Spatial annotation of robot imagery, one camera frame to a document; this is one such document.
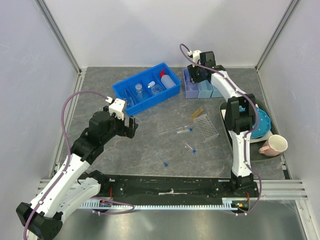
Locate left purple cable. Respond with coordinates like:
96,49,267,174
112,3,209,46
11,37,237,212
22,90,136,240

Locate blue dotted plate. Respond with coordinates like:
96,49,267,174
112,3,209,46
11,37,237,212
250,106,271,140

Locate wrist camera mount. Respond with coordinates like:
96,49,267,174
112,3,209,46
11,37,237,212
187,50,202,64
105,97,127,121

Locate light blue tray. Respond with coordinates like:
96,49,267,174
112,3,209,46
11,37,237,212
198,80,213,99
211,85,223,98

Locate dark green tray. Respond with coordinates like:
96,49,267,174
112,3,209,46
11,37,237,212
219,99,283,163

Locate clear glass jar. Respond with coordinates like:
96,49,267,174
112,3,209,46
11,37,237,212
135,83,146,102

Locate glass flask white stopper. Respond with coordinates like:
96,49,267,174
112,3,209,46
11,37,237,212
147,81,164,95

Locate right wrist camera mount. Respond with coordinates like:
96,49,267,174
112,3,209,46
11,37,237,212
187,50,202,64

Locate blue divided plastic bin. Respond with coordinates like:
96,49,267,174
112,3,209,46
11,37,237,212
112,62,181,116

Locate light blue right tray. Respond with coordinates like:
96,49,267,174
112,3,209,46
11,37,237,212
211,85,223,98

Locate purple cable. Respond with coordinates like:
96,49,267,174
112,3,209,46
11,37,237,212
22,90,136,240
179,43,263,216

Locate red cap wash bottle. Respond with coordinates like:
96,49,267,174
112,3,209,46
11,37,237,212
159,68,176,89

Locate blue safety goggles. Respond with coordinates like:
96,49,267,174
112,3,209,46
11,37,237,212
124,88,136,108

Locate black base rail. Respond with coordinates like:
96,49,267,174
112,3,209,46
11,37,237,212
87,170,259,206

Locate purple small tray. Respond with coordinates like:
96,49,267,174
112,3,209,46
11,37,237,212
182,68,199,99

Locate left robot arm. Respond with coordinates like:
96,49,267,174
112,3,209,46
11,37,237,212
16,110,138,240

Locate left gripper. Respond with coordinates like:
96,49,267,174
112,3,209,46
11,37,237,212
101,106,138,144

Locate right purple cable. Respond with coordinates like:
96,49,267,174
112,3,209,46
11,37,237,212
179,43,263,216

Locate small glass beaker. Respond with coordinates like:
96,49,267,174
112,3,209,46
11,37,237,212
185,81,199,92

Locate clear well plate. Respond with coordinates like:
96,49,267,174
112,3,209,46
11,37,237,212
193,114,219,142

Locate light blue middle tray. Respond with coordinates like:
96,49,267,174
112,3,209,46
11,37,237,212
198,80,213,99

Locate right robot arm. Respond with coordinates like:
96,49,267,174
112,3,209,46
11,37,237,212
187,50,258,197

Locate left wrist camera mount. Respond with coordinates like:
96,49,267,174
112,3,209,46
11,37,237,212
105,97,127,121

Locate pink mug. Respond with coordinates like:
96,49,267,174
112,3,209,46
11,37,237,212
258,134,288,158

